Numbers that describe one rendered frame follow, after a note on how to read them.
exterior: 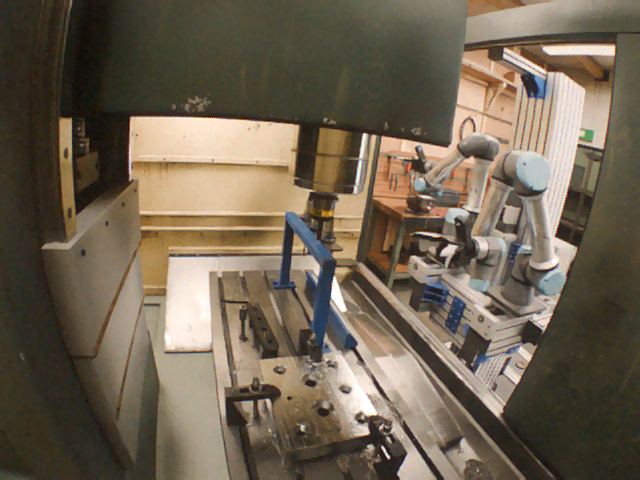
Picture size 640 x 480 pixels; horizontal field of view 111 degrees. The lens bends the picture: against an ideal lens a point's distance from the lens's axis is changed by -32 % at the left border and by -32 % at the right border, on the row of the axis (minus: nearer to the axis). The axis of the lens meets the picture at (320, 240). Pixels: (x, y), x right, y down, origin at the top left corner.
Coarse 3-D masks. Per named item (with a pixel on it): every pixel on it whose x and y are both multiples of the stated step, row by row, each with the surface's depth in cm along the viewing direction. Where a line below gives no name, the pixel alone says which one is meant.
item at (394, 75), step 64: (128, 0) 33; (192, 0) 36; (256, 0) 39; (320, 0) 42; (384, 0) 44; (448, 0) 47; (128, 64) 37; (192, 64) 40; (256, 64) 43; (320, 64) 46; (384, 64) 49; (448, 64) 52; (384, 128) 53; (448, 128) 57
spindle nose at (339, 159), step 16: (304, 128) 58; (320, 128) 56; (304, 144) 58; (320, 144) 57; (336, 144) 57; (352, 144) 57; (368, 144) 60; (304, 160) 59; (320, 160) 58; (336, 160) 58; (352, 160) 59; (368, 160) 63; (304, 176) 60; (320, 176) 59; (336, 176) 59; (352, 176) 60; (320, 192) 60; (336, 192) 60; (352, 192) 62
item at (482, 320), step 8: (472, 312) 122; (480, 312) 118; (488, 312) 117; (496, 312) 124; (504, 312) 122; (544, 312) 124; (472, 320) 122; (480, 320) 117; (488, 320) 114; (496, 320) 111; (504, 320) 115; (512, 320) 115; (520, 320) 118; (480, 328) 117; (488, 328) 113; (496, 328) 113; (504, 328) 117; (512, 328) 118; (520, 328) 121; (488, 336) 113; (496, 336) 115
